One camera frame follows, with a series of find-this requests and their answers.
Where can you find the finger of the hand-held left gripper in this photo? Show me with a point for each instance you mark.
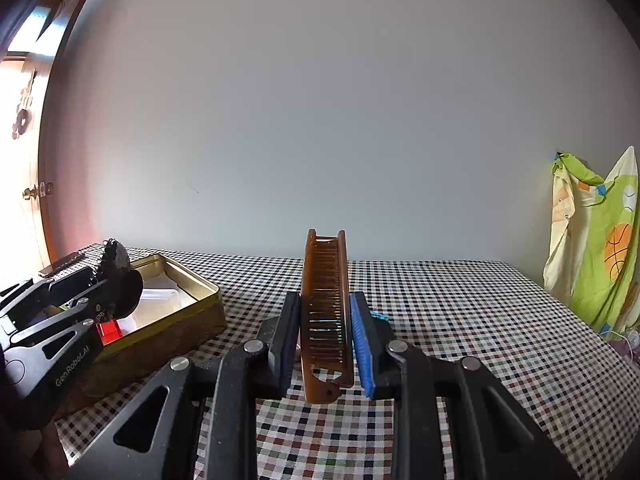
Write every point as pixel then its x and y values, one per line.
pixel 65 282
pixel 75 312

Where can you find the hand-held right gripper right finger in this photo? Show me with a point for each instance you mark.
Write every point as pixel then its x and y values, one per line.
pixel 361 345

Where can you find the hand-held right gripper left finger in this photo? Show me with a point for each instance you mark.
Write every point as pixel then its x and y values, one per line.
pixel 286 345

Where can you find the brown folding comb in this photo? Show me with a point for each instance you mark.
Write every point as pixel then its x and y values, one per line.
pixel 325 310

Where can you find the black bristle hairbrush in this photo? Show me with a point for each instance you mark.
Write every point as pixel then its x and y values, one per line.
pixel 120 280

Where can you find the gold metal tin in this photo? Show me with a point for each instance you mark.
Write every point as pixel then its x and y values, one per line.
pixel 175 340

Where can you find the dark flat object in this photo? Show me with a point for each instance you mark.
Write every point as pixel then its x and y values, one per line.
pixel 60 263

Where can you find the blue and yellow puzzle toy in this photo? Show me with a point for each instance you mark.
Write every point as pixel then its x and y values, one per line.
pixel 382 317

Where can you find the small red box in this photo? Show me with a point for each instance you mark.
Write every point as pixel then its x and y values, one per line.
pixel 107 332

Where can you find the white plastic case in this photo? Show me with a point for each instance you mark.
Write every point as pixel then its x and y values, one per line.
pixel 160 293

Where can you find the checkered cloth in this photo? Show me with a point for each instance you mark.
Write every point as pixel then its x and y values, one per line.
pixel 475 340

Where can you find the wooden door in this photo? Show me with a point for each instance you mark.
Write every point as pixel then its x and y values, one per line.
pixel 30 160

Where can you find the door hanging ornament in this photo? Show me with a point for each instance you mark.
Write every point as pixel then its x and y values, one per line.
pixel 22 117

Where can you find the green printed cloth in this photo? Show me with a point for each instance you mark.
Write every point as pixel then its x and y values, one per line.
pixel 600 260

